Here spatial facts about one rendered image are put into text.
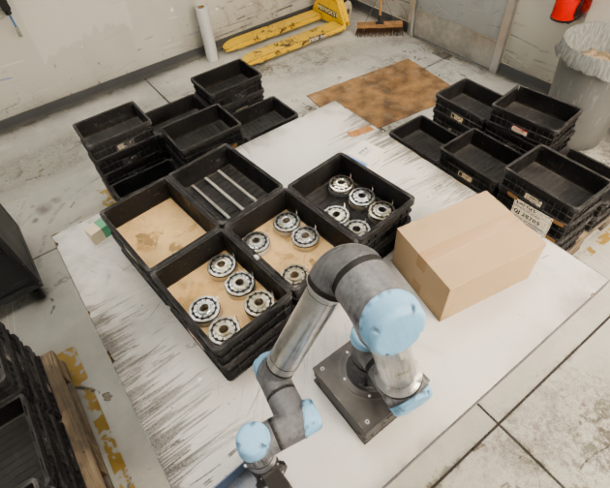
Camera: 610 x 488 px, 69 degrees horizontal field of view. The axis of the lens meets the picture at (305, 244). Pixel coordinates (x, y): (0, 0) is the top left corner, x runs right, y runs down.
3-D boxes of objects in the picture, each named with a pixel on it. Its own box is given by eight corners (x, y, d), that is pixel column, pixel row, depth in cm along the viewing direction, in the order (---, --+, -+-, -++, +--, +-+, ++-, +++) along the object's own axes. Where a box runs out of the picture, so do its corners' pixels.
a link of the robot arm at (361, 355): (378, 327, 131) (379, 302, 121) (404, 364, 123) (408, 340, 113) (343, 345, 129) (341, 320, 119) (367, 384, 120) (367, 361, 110)
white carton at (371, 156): (356, 187, 201) (356, 171, 194) (336, 176, 207) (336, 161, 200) (382, 165, 210) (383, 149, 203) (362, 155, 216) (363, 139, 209)
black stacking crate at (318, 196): (412, 220, 171) (416, 198, 162) (359, 262, 159) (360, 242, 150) (340, 173, 191) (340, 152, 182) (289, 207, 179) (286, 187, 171)
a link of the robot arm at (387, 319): (404, 356, 123) (381, 243, 81) (438, 403, 114) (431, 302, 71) (368, 379, 122) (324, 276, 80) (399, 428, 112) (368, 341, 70)
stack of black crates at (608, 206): (617, 210, 256) (637, 180, 239) (587, 234, 246) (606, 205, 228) (555, 175, 278) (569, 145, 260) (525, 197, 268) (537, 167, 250)
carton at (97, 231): (97, 245, 188) (90, 235, 183) (89, 238, 190) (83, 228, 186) (142, 212, 199) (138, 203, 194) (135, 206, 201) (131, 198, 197)
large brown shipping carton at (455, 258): (473, 226, 182) (486, 190, 166) (528, 278, 164) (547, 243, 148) (391, 262, 172) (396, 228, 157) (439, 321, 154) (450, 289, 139)
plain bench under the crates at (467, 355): (543, 363, 214) (610, 280, 161) (270, 621, 158) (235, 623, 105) (335, 191, 302) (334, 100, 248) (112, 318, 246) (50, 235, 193)
